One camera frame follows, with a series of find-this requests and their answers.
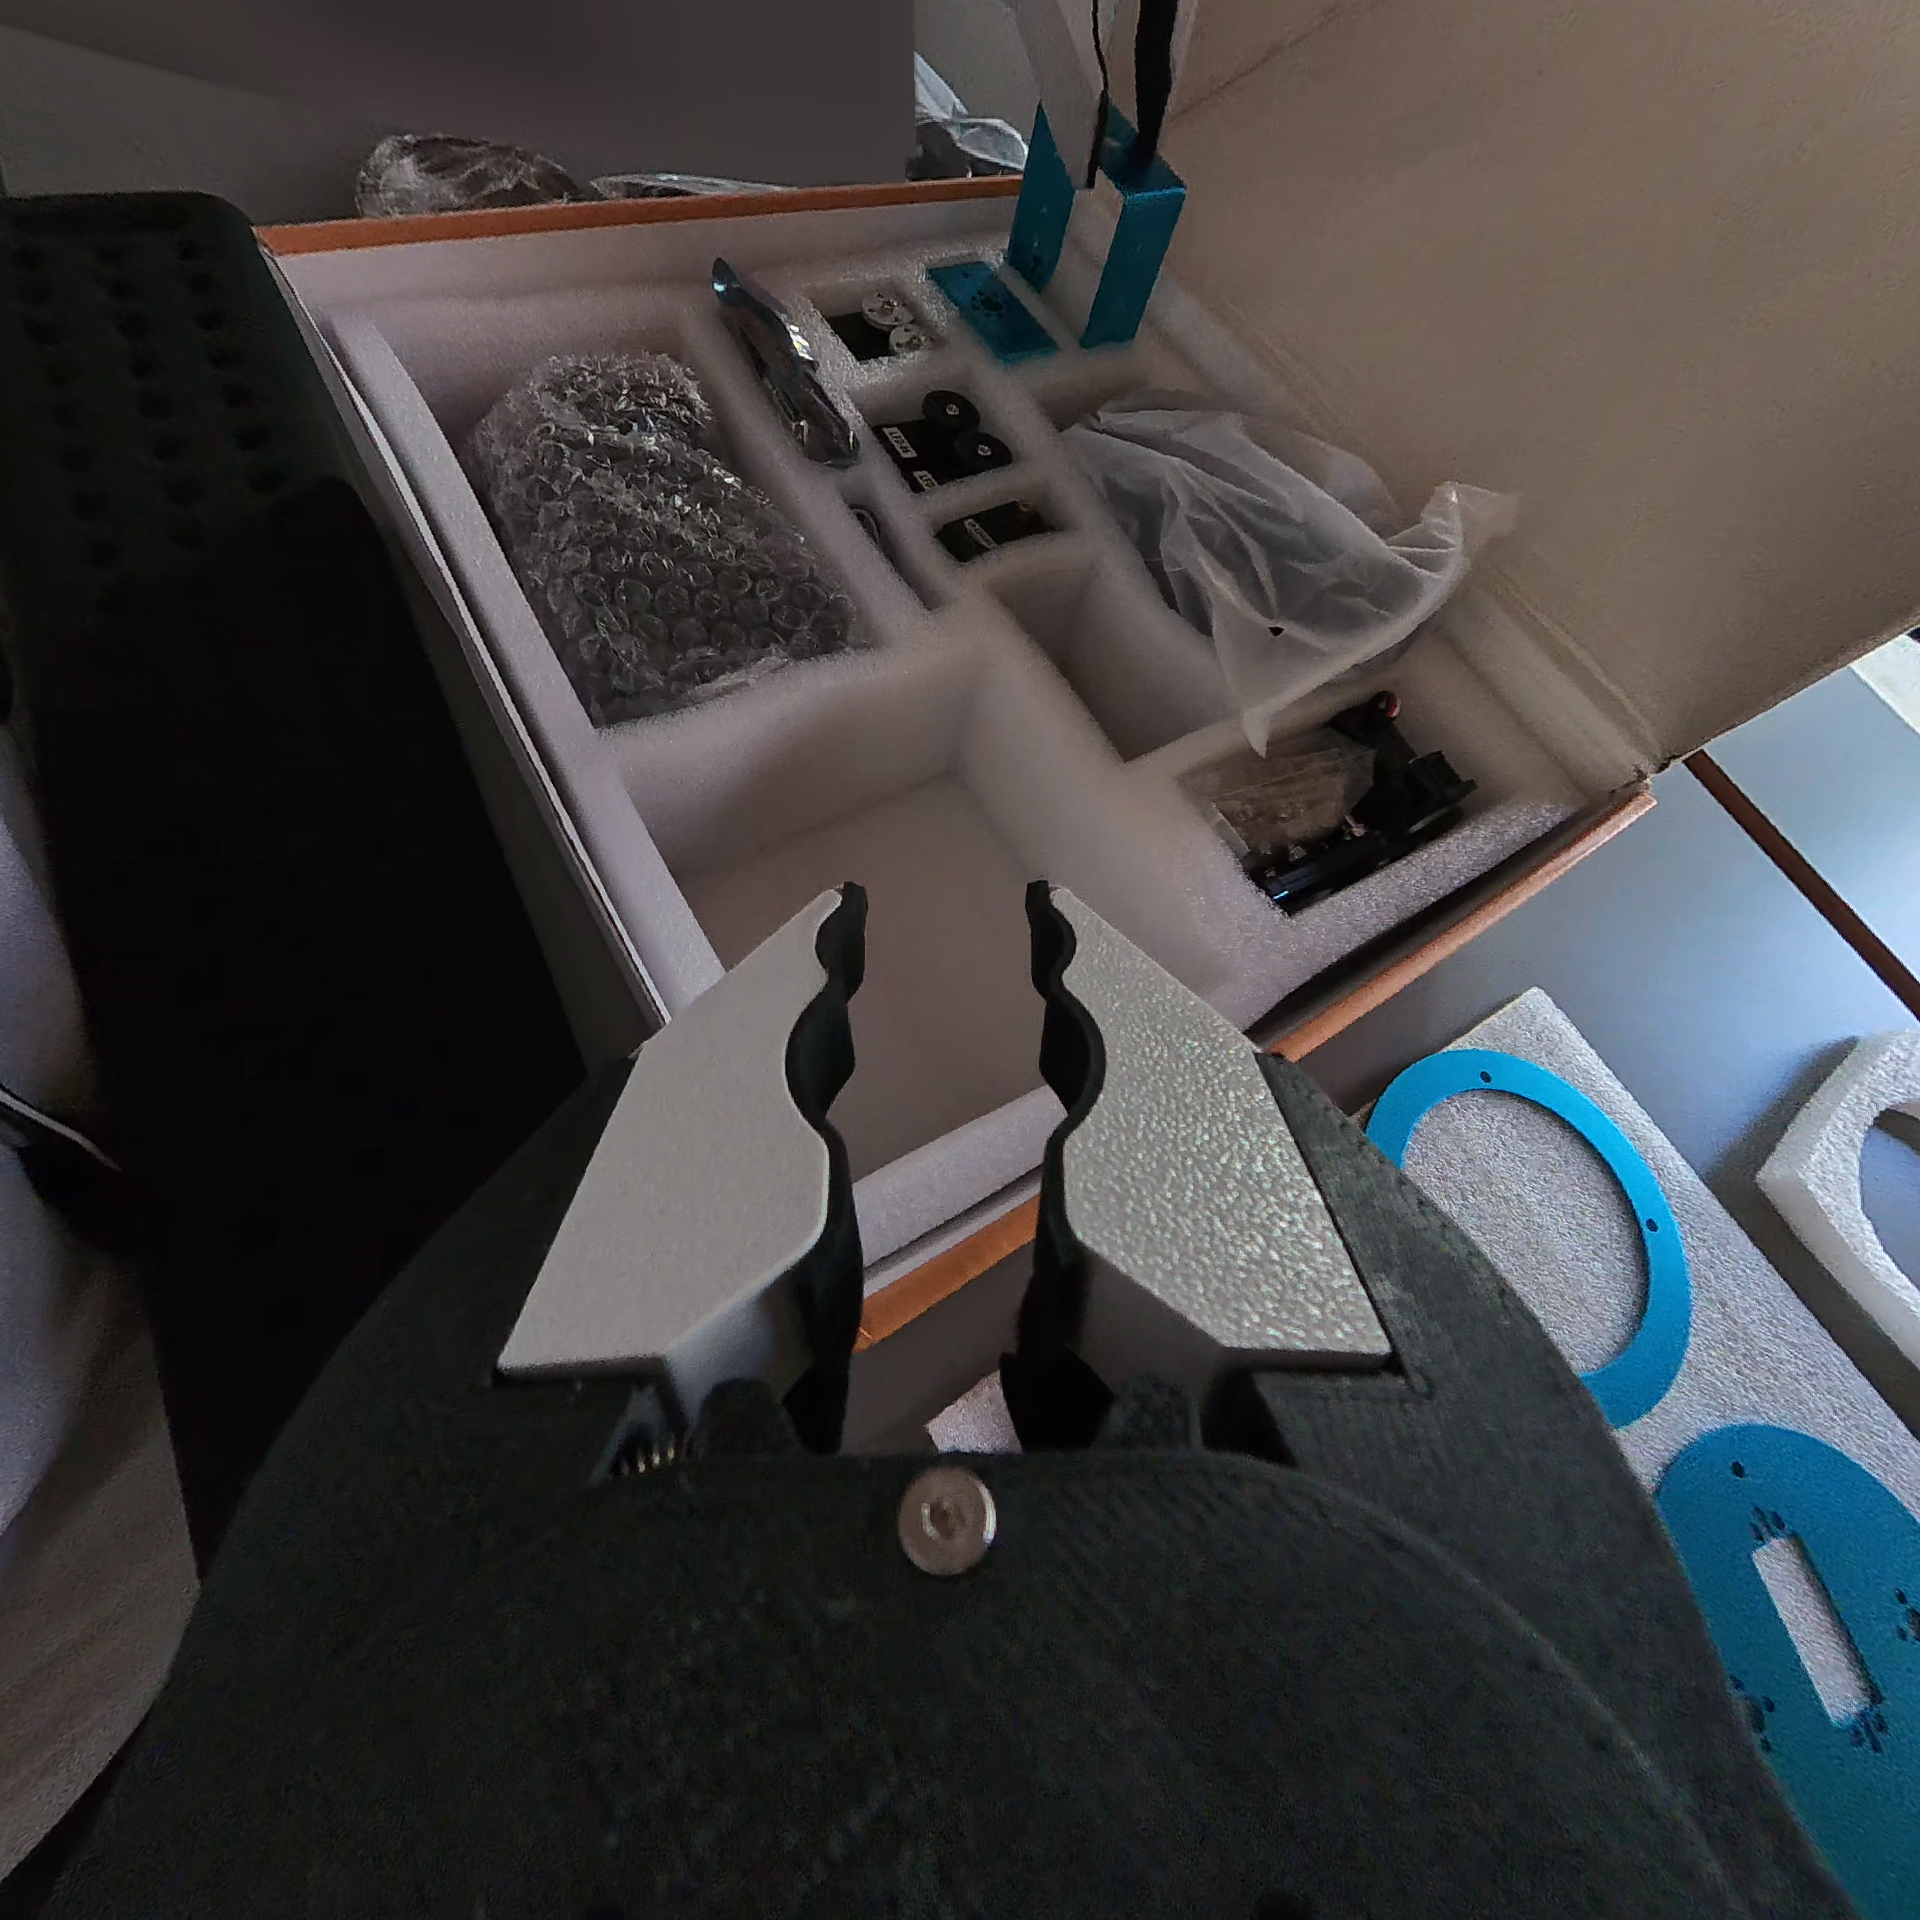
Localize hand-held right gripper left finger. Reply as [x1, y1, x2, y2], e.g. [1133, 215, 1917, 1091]
[494, 881, 872, 1451]

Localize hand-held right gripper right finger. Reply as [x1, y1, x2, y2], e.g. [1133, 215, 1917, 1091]
[998, 880, 1391, 1451]

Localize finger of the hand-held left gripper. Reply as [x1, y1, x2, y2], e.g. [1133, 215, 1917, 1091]
[1031, 0, 1115, 189]
[1131, 0, 1185, 160]

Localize teal metal bracket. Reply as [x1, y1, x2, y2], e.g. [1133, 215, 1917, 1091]
[928, 263, 1057, 365]
[1006, 102, 1191, 349]

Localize blue metal ring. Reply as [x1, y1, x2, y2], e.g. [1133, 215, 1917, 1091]
[1361, 1049, 1693, 1431]

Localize orange cardboard kit box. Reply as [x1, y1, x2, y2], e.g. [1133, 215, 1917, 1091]
[251, 0, 1920, 1352]

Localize white foam block round cutout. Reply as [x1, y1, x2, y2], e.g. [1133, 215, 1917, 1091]
[1755, 1025, 1920, 1321]

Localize blue disc with few holes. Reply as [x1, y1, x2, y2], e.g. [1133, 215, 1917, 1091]
[1655, 1422, 1920, 1910]

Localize grey desk with wooden edge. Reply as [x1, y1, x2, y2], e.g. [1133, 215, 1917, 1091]
[838, 631, 1920, 1502]

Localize white foam sheet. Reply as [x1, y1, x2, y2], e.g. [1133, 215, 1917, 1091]
[931, 982, 1920, 1920]

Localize black metal parts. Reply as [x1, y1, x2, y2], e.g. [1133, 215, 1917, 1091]
[1212, 693, 1483, 915]

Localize shiny foil packet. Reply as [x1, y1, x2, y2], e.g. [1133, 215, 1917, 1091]
[708, 257, 863, 479]

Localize crumpled clear plastic bag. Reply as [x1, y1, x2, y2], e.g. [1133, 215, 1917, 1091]
[1062, 393, 1520, 758]

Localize black servo without horn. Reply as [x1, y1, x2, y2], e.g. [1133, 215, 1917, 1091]
[932, 499, 1051, 569]

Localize bubble wrap bag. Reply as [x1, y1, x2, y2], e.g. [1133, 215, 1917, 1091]
[468, 351, 875, 728]

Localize person's white shirt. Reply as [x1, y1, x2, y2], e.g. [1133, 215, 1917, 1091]
[0, 719, 196, 1877]

